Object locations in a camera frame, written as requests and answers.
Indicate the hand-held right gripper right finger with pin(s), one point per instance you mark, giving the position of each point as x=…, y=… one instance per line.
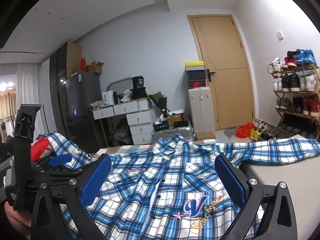
x=230, y=181

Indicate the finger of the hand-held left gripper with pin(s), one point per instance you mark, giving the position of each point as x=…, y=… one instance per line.
x=60, y=160

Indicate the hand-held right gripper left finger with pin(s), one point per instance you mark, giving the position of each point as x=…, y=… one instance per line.
x=96, y=181

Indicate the blue white plaid shirt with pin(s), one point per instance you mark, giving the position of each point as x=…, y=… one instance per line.
x=162, y=180

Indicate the person's left hand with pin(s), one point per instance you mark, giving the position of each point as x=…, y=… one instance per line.
x=18, y=222

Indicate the red white cloth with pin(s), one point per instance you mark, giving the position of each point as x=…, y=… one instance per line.
x=41, y=148

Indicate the flat cardboard box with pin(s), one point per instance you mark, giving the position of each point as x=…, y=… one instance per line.
x=205, y=136

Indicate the orange plastic bag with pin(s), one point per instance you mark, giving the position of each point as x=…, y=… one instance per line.
x=244, y=130

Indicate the dark cloth bundle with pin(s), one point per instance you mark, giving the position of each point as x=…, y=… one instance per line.
x=120, y=132

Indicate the yellow plastic bag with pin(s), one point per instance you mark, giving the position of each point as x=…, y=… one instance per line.
x=255, y=133

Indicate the dark grey refrigerator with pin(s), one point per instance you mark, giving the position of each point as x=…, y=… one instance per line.
x=83, y=110

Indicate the heap of mixed shoes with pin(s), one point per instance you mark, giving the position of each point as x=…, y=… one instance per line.
x=266, y=131

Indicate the white sheer curtain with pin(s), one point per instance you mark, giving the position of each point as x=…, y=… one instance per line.
x=30, y=87

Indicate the white desk with drawers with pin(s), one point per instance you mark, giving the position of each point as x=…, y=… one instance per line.
x=140, y=122

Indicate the silver hard suitcase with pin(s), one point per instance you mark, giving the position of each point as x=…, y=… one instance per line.
x=172, y=135

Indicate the dark glass wardrobe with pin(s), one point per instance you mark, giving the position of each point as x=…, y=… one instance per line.
x=58, y=85

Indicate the white hard suitcase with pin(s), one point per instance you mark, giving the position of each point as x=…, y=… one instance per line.
x=200, y=110

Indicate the white electric kettle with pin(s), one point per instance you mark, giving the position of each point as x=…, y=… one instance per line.
x=107, y=98

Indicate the open brown cardboard box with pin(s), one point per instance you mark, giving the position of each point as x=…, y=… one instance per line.
x=175, y=119

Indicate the black tumbler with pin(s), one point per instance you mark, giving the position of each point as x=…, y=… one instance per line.
x=115, y=97

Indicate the grey curved chair back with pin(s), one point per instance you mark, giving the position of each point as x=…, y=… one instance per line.
x=117, y=82

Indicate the red carton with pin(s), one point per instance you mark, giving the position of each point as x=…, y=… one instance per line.
x=83, y=64

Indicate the beige wooden door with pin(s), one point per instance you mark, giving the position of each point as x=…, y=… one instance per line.
x=225, y=80

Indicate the black red shoebox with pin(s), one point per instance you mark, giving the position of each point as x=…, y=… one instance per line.
x=197, y=84

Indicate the black appliance box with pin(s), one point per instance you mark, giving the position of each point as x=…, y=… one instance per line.
x=139, y=87

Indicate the wooden shoe rack with shoes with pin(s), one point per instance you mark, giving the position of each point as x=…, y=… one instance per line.
x=290, y=81

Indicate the yellow shoebox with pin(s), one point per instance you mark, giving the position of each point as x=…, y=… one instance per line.
x=194, y=65

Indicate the white light switch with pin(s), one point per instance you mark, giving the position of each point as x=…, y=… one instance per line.
x=280, y=35

